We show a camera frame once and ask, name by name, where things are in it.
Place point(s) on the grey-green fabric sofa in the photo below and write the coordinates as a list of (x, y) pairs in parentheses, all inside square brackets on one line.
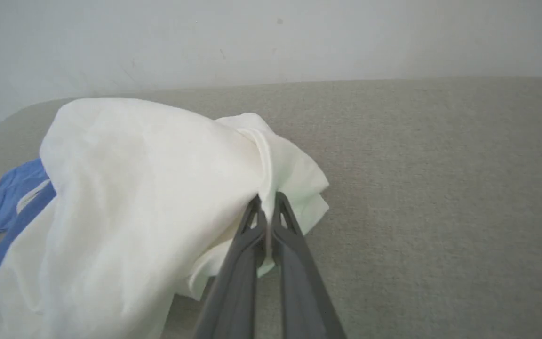
[(440, 188)]

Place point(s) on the blue garment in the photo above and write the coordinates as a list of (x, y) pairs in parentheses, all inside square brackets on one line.
[(12, 197)]

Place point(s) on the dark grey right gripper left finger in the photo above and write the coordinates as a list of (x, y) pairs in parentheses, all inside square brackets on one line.
[(235, 282)]

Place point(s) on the white pillow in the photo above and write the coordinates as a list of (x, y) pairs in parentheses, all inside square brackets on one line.
[(139, 202)]

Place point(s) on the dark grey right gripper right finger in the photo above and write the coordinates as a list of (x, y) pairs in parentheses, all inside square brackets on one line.
[(304, 292)]

